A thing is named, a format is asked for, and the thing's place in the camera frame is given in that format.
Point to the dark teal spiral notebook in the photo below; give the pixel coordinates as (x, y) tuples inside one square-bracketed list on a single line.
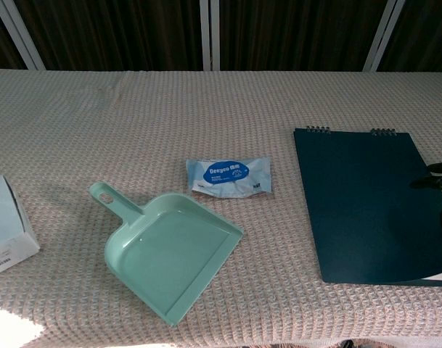
[(366, 210)]

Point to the white slanted frame post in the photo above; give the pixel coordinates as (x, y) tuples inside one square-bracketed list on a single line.
[(19, 40), (384, 40)]

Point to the dark brown curtain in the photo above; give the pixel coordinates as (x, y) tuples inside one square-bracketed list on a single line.
[(122, 32)]

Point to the white cardboard box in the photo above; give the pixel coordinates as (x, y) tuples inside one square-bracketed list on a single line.
[(4, 224)]

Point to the mint green plastic dustpan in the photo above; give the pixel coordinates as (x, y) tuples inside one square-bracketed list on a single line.
[(170, 250)]

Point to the beige woven tablecloth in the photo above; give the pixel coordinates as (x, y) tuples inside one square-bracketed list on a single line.
[(170, 119)]

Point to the white upright frame post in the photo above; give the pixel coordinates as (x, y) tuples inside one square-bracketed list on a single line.
[(209, 36)]

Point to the blue white wet wipes pack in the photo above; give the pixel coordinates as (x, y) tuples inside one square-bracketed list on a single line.
[(229, 177)]

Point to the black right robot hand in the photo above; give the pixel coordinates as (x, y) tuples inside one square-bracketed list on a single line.
[(434, 179)]

